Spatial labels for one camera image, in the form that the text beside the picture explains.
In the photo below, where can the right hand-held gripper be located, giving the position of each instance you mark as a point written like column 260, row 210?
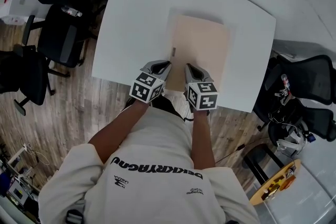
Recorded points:
column 203, row 97

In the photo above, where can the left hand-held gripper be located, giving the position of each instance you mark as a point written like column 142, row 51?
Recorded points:
column 145, row 89

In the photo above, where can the person's left forearm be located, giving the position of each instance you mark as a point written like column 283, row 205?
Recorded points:
column 115, row 131

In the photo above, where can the person's right forearm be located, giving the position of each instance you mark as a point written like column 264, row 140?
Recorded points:
column 202, row 139

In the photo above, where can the person's black trousers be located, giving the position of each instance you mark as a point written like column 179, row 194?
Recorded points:
column 165, row 105

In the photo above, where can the plastic bottle red label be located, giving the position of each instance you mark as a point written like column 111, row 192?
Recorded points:
column 72, row 11
column 285, row 81

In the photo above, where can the white headset device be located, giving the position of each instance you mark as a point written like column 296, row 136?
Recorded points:
column 290, row 144

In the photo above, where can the black mesh office chair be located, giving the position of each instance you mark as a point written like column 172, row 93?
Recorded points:
column 320, row 123
column 312, row 78

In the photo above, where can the person's cream t-shirt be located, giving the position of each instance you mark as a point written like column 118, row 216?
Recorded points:
column 157, row 191

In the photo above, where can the small blue box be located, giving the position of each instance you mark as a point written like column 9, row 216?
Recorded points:
column 311, row 138

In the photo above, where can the round wooden side table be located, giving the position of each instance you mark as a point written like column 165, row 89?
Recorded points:
column 260, row 195

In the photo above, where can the white power strip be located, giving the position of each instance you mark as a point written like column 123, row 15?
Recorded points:
column 26, row 147

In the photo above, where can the pack of red-capped bottles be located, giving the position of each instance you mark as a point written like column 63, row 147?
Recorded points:
column 11, row 20

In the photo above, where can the grey electronic box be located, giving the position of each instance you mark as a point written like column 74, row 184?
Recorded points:
column 18, row 192

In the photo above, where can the black metal frame stool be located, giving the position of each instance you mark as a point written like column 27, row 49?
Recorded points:
column 261, row 169

